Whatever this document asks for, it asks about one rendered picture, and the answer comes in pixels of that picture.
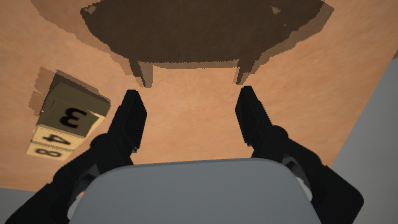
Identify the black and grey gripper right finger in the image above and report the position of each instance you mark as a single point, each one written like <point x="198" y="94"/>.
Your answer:
<point x="334" y="200"/>

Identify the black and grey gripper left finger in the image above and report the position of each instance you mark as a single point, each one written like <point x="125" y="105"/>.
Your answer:
<point x="51" y="203"/>

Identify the tan number cube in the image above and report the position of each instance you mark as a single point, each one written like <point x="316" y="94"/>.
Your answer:
<point x="63" y="126"/>
<point x="48" y="151"/>

